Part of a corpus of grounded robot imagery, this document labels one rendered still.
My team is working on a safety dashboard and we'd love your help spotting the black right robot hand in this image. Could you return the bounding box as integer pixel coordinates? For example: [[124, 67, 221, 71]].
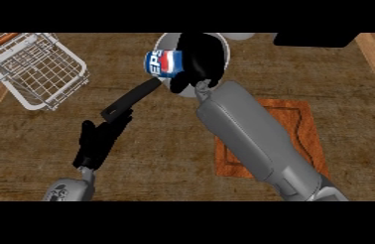
[[168, 32, 223, 94]]

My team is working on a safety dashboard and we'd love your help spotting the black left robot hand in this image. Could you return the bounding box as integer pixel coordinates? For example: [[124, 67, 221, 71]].
[[72, 108, 134, 172]]

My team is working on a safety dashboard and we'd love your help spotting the blue white red can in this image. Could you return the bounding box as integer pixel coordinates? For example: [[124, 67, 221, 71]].
[[142, 49, 184, 79]]

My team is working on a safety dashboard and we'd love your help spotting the brown wooden cutting board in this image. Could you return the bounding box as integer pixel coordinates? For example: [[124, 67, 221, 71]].
[[214, 98, 332, 181]]

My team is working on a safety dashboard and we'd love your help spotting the pale grey round object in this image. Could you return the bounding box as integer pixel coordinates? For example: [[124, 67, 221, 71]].
[[223, 32, 257, 42]]

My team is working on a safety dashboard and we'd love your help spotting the black appliance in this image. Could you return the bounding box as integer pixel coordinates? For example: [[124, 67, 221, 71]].
[[273, 32, 362, 49]]

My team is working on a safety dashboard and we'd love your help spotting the light wooden edge strip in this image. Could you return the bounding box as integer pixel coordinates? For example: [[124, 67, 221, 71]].
[[354, 32, 375, 72]]

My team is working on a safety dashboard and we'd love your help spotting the grey pot with black handle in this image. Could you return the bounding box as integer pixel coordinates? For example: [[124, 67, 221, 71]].
[[99, 32, 233, 124]]

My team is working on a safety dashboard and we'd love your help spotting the white wire dish rack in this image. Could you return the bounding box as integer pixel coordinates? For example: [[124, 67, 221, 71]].
[[0, 32, 93, 112]]

